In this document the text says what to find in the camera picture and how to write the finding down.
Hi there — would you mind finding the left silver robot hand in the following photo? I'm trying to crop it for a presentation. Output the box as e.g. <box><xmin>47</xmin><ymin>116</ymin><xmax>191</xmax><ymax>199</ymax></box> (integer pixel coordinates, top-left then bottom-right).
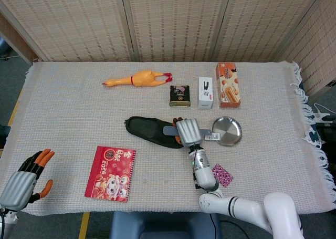
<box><xmin>0</xmin><ymin>149</ymin><xmax>55</xmax><ymax>211</ymax></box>

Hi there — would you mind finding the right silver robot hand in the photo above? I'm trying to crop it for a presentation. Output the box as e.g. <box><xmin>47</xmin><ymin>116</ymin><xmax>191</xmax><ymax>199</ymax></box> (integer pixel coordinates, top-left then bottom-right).
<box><xmin>172</xmin><ymin>117</ymin><xmax>204</xmax><ymax>148</ymax></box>

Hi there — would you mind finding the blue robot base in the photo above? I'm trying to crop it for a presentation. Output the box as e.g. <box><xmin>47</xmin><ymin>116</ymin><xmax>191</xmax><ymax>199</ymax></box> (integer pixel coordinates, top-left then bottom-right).
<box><xmin>109</xmin><ymin>211</ymin><xmax>223</xmax><ymax>239</ymax></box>

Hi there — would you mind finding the black and gold tin can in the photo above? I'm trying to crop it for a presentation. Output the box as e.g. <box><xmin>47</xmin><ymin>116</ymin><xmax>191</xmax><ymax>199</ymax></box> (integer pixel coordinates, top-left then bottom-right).
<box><xmin>169</xmin><ymin>85</ymin><xmax>191</xmax><ymax>108</ymax></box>

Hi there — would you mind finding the white stapler box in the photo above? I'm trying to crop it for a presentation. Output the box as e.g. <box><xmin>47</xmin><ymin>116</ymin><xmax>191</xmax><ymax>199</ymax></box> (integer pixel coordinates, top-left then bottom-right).
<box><xmin>197</xmin><ymin>77</ymin><xmax>214</xmax><ymax>109</ymax></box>

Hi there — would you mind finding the round steel plate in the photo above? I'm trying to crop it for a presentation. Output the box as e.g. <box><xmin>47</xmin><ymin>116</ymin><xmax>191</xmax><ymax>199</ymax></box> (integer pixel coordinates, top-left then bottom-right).
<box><xmin>211</xmin><ymin>116</ymin><xmax>243</xmax><ymax>147</ymax></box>

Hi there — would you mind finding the black shoe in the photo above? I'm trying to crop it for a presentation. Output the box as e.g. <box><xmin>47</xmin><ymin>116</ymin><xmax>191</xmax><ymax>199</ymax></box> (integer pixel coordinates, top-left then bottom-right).
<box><xmin>123</xmin><ymin>115</ymin><xmax>186</xmax><ymax>150</ymax></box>

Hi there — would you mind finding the purple patterned packet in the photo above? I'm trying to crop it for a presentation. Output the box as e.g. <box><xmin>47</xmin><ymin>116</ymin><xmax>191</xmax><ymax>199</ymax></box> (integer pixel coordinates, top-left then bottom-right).
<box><xmin>211</xmin><ymin>163</ymin><xmax>234</xmax><ymax>188</ymax></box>

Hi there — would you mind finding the orange biscuit box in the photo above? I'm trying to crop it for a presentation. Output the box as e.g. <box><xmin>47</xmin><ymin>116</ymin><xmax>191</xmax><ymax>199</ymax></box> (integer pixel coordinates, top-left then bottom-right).
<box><xmin>215</xmin><ymin>62</ymin><xmax>241</xmax><ymax>108</ymax></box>

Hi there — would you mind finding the yellow rubber chicken toy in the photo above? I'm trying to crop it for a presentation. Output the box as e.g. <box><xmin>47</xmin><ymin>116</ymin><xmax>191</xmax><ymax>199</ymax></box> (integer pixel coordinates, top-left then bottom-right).
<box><xmin>101</xmin><ymin>69</ymin><xmax>174</xmax><ymax>88</ymax></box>

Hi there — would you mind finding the red 2026 spiral calendar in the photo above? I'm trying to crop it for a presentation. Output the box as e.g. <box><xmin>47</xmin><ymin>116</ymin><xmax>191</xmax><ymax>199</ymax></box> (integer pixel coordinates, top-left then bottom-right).
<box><xmin>84</xmin><ymin>145</ymin><xmax>137</xmax><ymax>203</ymax></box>

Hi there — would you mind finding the beige woven tablecloth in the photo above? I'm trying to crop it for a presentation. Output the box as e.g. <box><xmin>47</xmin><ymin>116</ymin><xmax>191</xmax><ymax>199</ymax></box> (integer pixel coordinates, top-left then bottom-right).
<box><xmin>0</xmin><ymin>61</ymin><xmax>336</xmax><ymax>216</ymax></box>

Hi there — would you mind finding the woven folding screen panel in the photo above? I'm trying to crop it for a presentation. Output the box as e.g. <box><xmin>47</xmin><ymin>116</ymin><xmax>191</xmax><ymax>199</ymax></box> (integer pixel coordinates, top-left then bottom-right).
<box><xmin>0</xmin><ymin>0</ymin><xmax>136</xmax><ymax>63</ymax></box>
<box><xmin>120</xmin><ymin>0</ymin><xmax>233</xmax><ymax>63</ymax></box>
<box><xmin>278</xmin><ymin>0</ymin><xmax>336</xmax><ymax>97</ymax></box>
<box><xmin>214</xmin><ymin>0</ymin><xmax>325</xmax><ymax>63</ymax></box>

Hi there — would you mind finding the white power strip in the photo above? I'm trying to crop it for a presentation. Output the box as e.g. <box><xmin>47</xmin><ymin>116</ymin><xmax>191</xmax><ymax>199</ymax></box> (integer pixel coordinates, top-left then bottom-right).
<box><xmin>312</xmin><ymin>112</ymin><xmax>336</xmax><ymax>124</ymax></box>

